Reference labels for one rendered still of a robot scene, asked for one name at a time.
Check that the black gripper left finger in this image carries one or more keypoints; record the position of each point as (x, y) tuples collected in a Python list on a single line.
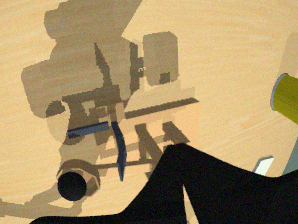
[(161, 201)]

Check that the yellow cup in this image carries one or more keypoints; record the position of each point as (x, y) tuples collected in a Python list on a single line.
[(284, 97)]

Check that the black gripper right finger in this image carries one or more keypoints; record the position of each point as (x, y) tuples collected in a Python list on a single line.
[(223, 194)]

